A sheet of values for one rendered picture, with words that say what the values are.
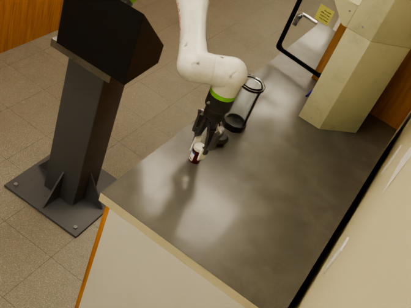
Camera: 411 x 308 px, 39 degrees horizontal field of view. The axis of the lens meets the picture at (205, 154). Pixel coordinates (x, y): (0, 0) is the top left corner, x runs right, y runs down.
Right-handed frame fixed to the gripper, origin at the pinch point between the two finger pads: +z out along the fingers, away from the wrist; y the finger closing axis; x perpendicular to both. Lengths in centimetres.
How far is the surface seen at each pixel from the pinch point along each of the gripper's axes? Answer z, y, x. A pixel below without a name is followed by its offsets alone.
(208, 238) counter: 6.0, -33.2, 16.0
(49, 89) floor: 100, 156, -22
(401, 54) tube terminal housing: -38, -6, -87
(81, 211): 99, 57, 3
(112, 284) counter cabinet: 44, -18, 35
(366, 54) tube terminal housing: -35, 0, -72
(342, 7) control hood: -47, 15, -64
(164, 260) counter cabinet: 14.8, -30.7, 29.5
